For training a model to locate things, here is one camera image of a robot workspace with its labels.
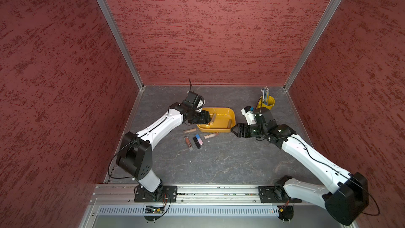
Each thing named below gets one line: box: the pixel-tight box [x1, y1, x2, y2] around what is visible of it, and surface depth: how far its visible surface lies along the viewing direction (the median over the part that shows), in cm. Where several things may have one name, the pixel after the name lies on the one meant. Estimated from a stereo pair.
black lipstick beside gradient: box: [192, 136, 201, 150], surface depth 93 cm
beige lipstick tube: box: [182, 128, 198, 135], surface depth 97 cm
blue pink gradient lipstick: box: [195, 134, 204, 146], surface depth 93 cm
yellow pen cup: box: [255, 95, 276, 111], surface depth 102 cm
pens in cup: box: [260, 86, 270, 106], surface depth 100 cm
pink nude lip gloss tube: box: [203, 132, 219, 140], surface depth 95 cm
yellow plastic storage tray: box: [196, 106, 237, 133], surface depth 101 cm
